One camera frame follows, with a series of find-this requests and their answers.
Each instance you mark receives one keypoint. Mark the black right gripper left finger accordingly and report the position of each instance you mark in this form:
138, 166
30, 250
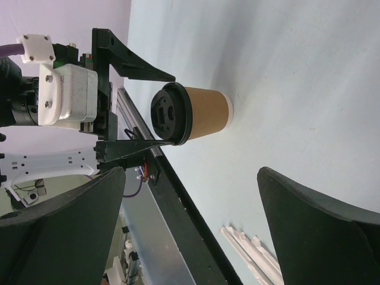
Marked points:
66, 239

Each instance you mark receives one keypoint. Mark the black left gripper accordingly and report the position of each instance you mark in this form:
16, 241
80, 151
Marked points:
108, 51

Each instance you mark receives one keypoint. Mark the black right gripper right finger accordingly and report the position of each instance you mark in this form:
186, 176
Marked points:
318, 239

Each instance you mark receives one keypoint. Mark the black plastic cup lid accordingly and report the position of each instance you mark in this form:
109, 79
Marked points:
171, 113

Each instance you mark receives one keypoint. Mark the brown paper coffee cup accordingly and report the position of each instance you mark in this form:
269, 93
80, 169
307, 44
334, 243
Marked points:
212, 111

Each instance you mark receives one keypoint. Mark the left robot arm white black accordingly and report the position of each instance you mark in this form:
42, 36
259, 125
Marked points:
39, 152

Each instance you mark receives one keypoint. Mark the aluminium frame rail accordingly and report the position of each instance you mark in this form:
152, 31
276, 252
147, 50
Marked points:
131, 119

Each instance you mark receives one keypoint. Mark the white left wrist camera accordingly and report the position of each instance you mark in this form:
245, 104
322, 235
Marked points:
67, 94

